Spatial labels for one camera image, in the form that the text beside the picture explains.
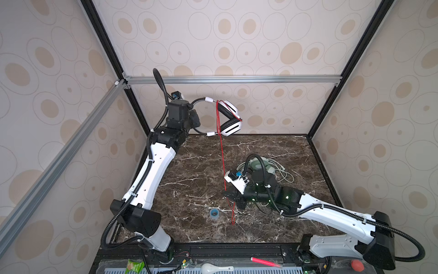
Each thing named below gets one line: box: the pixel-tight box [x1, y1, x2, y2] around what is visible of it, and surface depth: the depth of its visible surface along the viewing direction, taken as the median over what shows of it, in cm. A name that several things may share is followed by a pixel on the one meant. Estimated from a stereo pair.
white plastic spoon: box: [200, 263, 234, 274], surface depth 71 cm
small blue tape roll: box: [209, 208, 220, 220], surface depth 87 cm
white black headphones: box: [191, 97, 243, 137], surface depth 70 cm
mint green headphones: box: [236, 156, 276, 175], surface depth 99 cm
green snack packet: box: [125, 259, 145, 274], surface depth 70 cm
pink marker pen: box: [250, 256, 283, 269], surface depth 73 cm
